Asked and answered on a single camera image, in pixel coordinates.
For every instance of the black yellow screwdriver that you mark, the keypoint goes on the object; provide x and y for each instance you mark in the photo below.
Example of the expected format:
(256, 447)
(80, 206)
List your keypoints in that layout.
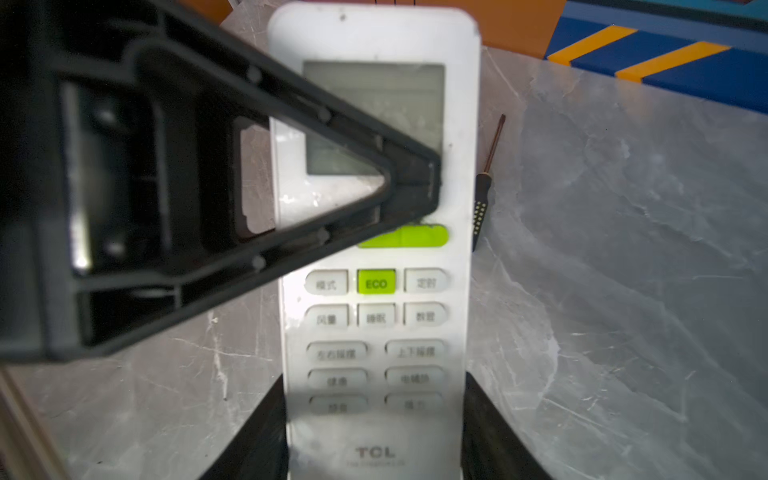
(483, 183)

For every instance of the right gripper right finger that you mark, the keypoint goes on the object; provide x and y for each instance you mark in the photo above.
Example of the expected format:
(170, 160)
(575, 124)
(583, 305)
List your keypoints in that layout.
(491, 450)

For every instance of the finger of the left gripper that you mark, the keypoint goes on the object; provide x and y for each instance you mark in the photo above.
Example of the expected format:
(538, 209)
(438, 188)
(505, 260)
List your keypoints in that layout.
(121, 173)

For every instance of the white TCL remote control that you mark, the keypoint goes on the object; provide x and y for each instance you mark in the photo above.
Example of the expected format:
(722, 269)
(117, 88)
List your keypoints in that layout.
(374, 337)

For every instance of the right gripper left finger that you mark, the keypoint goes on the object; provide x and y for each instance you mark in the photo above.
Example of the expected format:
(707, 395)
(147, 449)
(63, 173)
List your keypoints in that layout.
(259, 449)

